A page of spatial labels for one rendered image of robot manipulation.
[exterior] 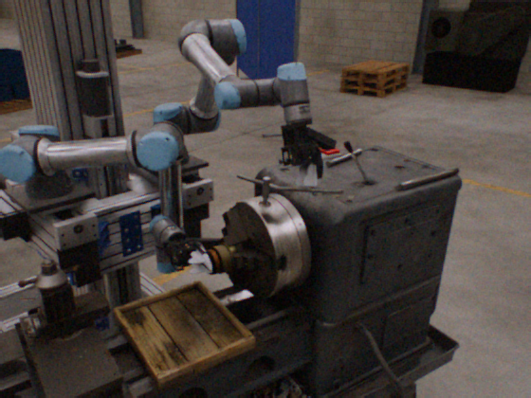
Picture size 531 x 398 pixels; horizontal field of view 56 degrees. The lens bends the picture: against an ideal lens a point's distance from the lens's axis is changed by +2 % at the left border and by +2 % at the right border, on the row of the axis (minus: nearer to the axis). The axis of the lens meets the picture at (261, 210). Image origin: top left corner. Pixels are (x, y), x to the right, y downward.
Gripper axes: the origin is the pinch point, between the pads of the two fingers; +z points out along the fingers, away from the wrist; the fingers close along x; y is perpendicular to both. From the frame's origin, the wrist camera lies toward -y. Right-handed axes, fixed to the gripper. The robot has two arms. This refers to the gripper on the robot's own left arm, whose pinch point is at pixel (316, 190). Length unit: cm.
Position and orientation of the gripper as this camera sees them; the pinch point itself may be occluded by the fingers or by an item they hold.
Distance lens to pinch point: 141.5
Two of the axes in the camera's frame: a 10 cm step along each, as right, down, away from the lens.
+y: -8.3, 2.2, -5.0
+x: 5.2, 0.4, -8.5
